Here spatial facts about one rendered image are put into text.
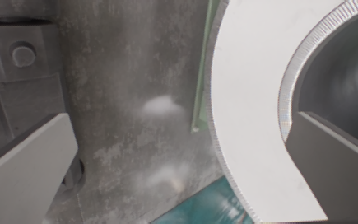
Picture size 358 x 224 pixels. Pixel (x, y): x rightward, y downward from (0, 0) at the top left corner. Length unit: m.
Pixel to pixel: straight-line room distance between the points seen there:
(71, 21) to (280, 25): 0.61
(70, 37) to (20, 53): 0.29
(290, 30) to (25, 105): 0.68
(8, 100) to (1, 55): 0.10
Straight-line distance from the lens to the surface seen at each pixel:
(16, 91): 0.55
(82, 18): 0.74
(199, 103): 1.12
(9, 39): 0.51
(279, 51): 0.64
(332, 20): 0.60
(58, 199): 0.75
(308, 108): 0.77
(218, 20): 0.76
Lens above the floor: 0.71
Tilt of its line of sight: 42 degrees down
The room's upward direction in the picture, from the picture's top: 123 degrees clockwise
